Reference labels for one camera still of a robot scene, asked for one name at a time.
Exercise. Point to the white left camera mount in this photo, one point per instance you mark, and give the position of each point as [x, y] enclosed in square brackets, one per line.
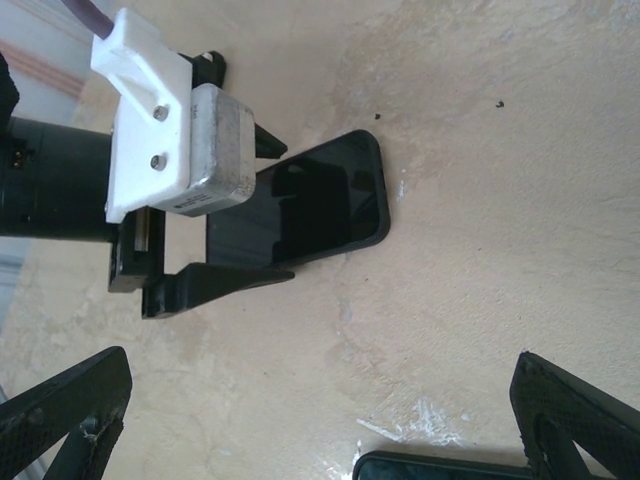
[145, 100]

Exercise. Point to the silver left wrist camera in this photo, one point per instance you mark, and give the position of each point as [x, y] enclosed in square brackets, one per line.
[220, 145]

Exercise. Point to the black smartphone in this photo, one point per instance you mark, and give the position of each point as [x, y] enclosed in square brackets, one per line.
[320, 200]
[440, 472]

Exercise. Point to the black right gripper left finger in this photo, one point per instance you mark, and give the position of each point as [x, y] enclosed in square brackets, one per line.
[55, 420]

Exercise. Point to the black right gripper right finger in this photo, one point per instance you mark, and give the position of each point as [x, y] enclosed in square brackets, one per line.
[575, 430]

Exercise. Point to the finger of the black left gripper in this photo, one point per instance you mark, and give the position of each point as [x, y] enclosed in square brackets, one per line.
[210, 285]
[270, 145]

